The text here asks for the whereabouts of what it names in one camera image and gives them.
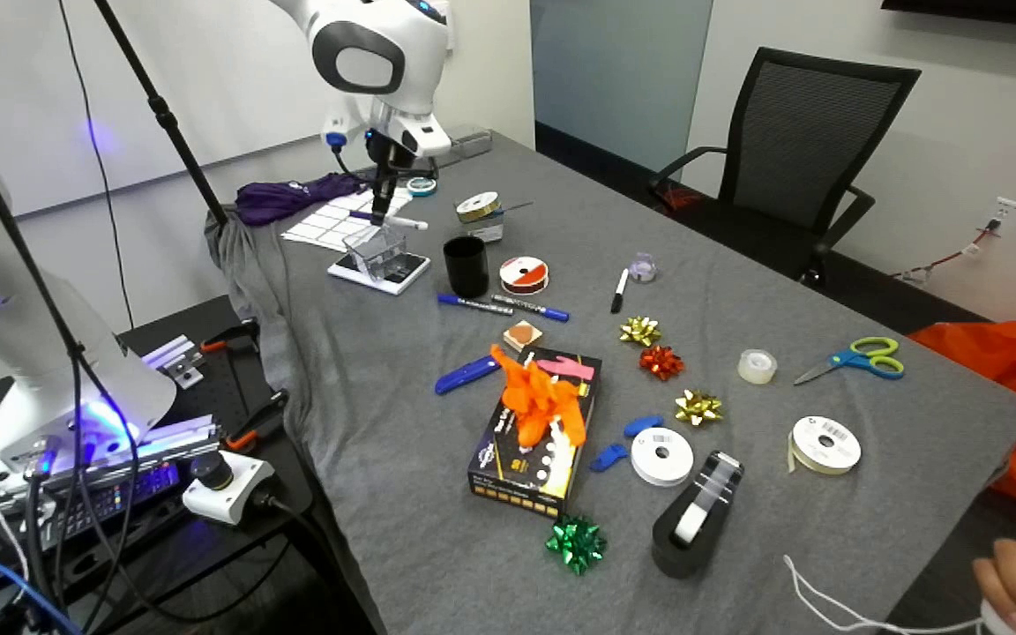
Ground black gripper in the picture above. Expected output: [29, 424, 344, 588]
[362, 125, 417, 226]

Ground black cup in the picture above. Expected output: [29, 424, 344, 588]
[441, 232, 490, 301]

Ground blue utility knife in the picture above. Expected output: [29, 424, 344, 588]
[431, 352, 503, 398]

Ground white cord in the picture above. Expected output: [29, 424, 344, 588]
[779, 554, 1016, 635]

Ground blue marker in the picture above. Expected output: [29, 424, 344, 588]
[490, 293, 574, 324]
[435, 288, 516, 321]

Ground black marker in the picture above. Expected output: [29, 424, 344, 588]
[605, 264, 634, 318]

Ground clear plastic box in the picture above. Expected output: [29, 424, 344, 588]
[343, 221, 409, 281]

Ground white label sheets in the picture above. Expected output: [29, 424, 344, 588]
[278, 185, 417, 257]

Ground white tablet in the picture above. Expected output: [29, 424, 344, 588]
[325, 247, 435, 298]

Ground purple cloth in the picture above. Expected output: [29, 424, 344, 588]
[234, 168, 362, 230]

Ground orange ribbon spool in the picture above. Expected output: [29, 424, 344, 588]
[498, 254, 555, 298]

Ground small wooden block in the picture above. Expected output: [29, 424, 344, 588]
[502, 318, 548, 358]

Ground pink eraser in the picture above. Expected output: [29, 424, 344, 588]
[537, 352, 596, 384]

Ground orange ribbon bow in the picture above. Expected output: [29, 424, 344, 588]
[485, 341, 592, 453]

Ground gold gift bow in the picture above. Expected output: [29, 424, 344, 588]
[671, 387, 728, 431]
[616, 315, 666, 352]

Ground black cardboard box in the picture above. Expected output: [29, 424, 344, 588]
[467, 347, 605, 522]

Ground red gift bow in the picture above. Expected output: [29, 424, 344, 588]
[634, 341, 686, 384]

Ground white black power adapter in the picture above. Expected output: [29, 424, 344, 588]
[181, 450, 278, 531]

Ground blue plastic clip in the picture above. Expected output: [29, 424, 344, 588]
[590, 414, 671, 477]

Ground gray tablecloth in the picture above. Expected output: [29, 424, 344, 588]
[200, 127, 1016, 635]

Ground white tape roll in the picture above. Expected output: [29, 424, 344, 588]
[627, 424, 699, 494]

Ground green gift bow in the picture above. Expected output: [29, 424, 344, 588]
[544, 513, 609, 578]

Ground clear tape roll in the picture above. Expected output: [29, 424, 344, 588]
[734, 347, 783, 387]

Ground black office chair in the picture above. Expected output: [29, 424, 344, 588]
[650, 47, 925, 285]

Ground black tape dispenser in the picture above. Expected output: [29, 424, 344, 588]
[650, 450, 749, 581]

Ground white yellow ribbon spool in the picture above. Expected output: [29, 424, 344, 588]
[783, 414, 869, 480]

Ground blue green scissors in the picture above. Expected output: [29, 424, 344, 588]
[789, 337, 911, 391]

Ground orange bag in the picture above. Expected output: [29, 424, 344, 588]
[911, 318, 1016, 510]

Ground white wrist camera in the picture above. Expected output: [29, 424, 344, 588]
[396, 114, 456, 161]

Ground black camera tripod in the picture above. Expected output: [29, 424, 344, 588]
[90, 0, 235, 232]

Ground silver metal bracket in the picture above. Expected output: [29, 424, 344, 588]
[136, 332, 207, 391]

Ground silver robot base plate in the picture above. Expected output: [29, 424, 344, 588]
[0, 408, 222, 525]

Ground black wall television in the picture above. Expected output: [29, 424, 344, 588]
[877, 0, 1016, 37]

